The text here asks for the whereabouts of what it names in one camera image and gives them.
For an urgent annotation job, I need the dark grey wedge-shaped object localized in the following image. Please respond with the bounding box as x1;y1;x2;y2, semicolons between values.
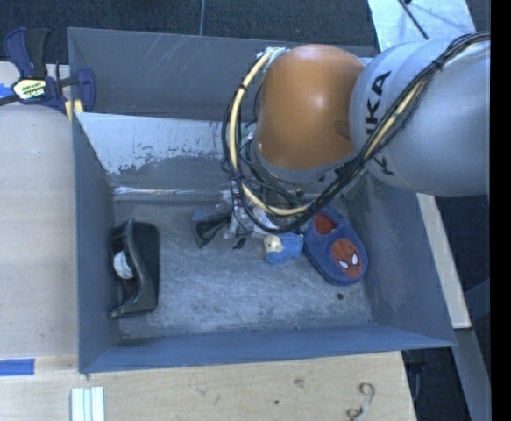
190;208;232;250

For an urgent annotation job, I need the blue toy figure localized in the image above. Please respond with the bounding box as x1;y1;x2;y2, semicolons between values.
262;232;305;266

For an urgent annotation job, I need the blue slipper with red face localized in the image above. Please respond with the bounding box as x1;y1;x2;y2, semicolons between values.
302;205;369;287

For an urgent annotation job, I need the grey metal bin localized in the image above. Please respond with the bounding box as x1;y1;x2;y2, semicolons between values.
67;26;458;375

